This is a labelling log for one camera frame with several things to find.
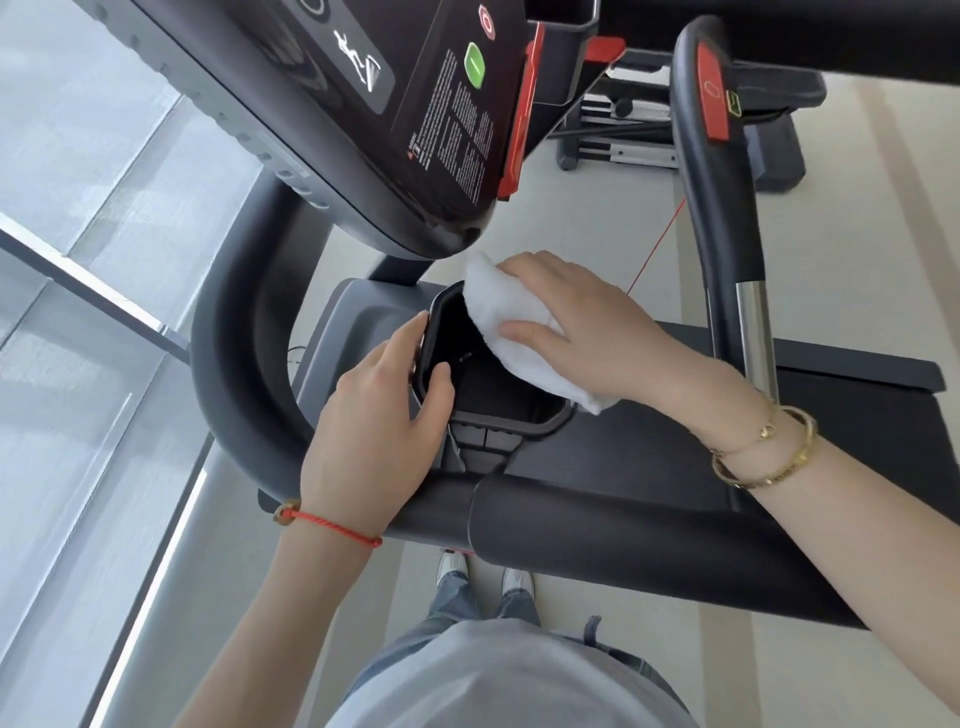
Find person's left hand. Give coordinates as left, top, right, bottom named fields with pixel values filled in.
left=299, top=310, right=456, bottom=538

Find person's right hand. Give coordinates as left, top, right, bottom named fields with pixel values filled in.
left=498, top=250, right=760, bottom=451

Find white cleaning cloth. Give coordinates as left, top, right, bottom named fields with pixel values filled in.
left=462, top=249, right=622, bottom=416

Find black treadmill cup holder tray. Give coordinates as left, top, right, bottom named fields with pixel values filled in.
left=408, top=280, right=580, bottom=438

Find person's right forearm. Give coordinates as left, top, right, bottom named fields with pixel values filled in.
left=708, top=369, right=960, bottom=658

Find person's left forearm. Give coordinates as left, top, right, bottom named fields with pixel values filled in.
left=175, top=511, right=384, bottom=728

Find white left shoe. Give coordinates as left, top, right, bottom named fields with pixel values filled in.
left=435, top=549, right=471, bottom=591

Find blue jeans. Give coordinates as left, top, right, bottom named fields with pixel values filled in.
left=351, top=568, right=680, bottom=728

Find black side handrail red button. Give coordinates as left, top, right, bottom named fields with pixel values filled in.
left=670, top=15, right=783, bottom=410

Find gold bangle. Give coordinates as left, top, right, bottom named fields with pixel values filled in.
left=711, top=405, right=820, bottom=492

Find grey shirt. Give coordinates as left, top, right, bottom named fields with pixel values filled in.
left=325, top=618, right=700, bottom=728

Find black treadmill console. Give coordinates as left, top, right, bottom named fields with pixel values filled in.
left=73, top=0, right=543, bottom=261

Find black exercise machine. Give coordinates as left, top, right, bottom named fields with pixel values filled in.
left=551, top=0, right=960, bottom=198

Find thin red safety cord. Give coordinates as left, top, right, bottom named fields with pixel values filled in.
left=625, top=198, right=688, bottom=297

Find red string bracelet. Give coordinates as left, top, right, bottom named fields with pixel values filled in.
left=273, top=501, right=384, bottom=549

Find black curved treadmill handlebar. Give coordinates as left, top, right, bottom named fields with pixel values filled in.
left=190, top=178, right=871, bottom=633

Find thin gold chain bracelet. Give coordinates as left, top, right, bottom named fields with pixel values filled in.
left=709, top=390, right=780, bottom=459

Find grey window frame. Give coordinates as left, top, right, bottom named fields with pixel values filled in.
left=0, top=211, right=192, bottom=366

